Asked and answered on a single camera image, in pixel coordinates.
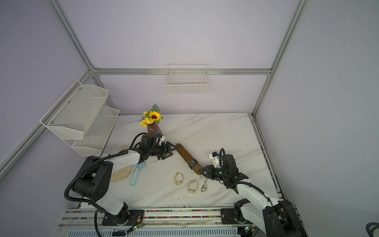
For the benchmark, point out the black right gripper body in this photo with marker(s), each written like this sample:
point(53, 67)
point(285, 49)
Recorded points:
point(220, 173)

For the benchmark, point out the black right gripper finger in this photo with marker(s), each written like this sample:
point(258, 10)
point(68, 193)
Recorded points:
point(206, 169)
point(208, 175)

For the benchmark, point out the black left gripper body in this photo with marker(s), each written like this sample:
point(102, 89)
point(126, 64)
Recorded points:
point(156, 150)

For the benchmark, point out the beige wooden board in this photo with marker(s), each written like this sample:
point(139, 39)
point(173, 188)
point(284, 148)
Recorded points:
point(121, 171)

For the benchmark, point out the white two-tier mesh shelf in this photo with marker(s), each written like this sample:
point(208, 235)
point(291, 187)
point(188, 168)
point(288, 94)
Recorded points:
point(81, 119)

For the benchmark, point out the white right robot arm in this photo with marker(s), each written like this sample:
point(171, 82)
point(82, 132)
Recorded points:
point(276, 218)

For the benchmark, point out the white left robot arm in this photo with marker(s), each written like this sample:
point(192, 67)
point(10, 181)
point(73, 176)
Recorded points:
point(91, 184)

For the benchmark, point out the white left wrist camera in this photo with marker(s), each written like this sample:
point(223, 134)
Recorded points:
point(159, 139)

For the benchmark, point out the black wrist watch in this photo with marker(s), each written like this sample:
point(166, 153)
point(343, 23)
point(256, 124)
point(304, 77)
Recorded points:
point(192, 163)

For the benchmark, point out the sunflower bouquet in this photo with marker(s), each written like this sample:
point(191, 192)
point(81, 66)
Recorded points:
point(151, 116)

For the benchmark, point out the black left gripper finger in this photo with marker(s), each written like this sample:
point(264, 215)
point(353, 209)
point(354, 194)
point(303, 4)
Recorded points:
point(167, 146)
point(165, 155)

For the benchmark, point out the beige wrist watch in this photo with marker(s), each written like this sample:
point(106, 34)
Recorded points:
point(192, 187)
point(178, 179)

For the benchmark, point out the wooden watch stand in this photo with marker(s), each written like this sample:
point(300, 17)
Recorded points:
point(187, 157)

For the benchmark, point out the aluminium cage frame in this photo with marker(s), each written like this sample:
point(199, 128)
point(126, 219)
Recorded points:
point(15, 159)

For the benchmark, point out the light blue plastic shovel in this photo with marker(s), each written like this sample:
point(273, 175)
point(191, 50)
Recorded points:
point(138, 167)

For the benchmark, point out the white wire wall basket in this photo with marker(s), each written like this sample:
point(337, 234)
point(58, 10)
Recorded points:
point(186, 79)

